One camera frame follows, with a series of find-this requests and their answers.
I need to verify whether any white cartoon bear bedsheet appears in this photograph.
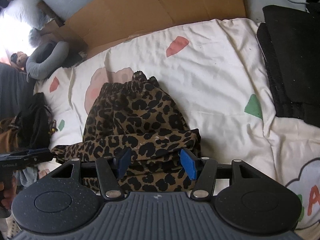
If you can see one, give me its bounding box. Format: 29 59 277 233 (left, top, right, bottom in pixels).
35 18 319 239

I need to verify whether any black folded clothes stack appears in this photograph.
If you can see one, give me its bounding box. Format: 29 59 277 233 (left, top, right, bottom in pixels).
257 5 319 127

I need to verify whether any plush bear toy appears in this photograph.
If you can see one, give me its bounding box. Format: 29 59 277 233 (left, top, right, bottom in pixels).
10 51 28 72

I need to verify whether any brown cardboard sheet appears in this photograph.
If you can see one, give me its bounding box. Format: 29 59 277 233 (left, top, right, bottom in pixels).
42 0 246 57

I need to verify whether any person's left hand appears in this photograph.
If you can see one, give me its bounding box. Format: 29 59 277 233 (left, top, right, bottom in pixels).
0 177 17 210

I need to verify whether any leopard print garment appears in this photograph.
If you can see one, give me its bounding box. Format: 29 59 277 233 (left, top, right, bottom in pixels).
52 71 201 192

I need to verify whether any grey U-shaped neck pillow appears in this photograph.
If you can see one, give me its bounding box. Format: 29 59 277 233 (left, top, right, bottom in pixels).
25 41 69 82

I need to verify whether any black clothes pile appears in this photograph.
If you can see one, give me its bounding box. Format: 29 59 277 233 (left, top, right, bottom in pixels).
17 93 56 150

